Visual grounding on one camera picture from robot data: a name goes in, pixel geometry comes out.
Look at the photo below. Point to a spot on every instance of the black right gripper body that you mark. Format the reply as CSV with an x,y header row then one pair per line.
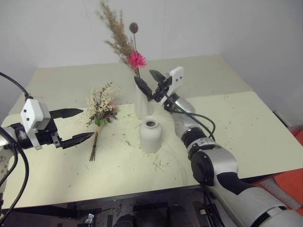
x,y
161,91

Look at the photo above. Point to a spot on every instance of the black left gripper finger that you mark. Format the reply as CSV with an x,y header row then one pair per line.
x,y
66,112
78,139

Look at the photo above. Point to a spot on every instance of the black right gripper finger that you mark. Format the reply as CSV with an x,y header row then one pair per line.
x,y
143,85
157,75

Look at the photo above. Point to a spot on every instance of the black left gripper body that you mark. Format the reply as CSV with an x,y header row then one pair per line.
x,y
46,136

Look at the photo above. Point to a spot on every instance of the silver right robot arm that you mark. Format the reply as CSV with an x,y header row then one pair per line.
x,y
213,163

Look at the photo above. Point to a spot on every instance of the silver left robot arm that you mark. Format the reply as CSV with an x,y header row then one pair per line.
x,y
17,136

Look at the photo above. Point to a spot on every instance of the pink flower pampas bouquet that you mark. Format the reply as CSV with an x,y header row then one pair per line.
x,y
136,60

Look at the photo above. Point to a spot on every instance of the cream dried flower bouquet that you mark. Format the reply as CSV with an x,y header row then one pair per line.
x,y
100,106

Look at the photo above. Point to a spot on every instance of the tall slim white vase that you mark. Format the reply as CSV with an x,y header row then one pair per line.
x,y
142,106

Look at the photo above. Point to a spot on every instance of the short round white vase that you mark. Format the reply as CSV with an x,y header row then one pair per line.
x,y
151,137

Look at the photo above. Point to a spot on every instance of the small silver metal clamp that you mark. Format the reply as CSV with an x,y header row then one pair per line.
x,y
90,218

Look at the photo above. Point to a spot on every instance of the dark rounded shape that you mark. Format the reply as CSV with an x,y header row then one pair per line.
x,y
125,221

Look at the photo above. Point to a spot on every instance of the orange cushion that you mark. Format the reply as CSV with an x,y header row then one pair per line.
x,y
284,184

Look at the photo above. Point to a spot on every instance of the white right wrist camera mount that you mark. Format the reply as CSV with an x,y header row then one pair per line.
x,y
177,76

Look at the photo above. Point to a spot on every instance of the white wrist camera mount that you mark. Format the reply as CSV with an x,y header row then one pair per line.
x,y
30,113
177,76

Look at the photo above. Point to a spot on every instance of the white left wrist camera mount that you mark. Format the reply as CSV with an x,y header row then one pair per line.
x,y
30,113

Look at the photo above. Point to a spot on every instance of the black table frame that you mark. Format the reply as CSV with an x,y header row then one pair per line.
x,y
142,203

